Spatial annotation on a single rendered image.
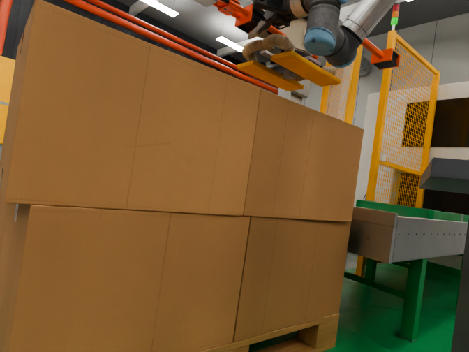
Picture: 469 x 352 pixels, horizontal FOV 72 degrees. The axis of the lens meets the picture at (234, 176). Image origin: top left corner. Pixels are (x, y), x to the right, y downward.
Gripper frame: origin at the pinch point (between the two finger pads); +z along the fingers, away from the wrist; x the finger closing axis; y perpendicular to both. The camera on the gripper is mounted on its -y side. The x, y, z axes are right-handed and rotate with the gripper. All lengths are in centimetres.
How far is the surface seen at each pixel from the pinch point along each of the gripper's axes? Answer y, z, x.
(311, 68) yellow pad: 23.4, -13.2, -12.9
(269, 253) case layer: 8, -18, -82
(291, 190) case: 14, -19, -60
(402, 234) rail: 72, -36, -72
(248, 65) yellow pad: 9.5, 7.7, -12.8
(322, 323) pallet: 45, -20, -112
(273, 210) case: 7, -19, -68
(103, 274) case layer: -46, -16, -85
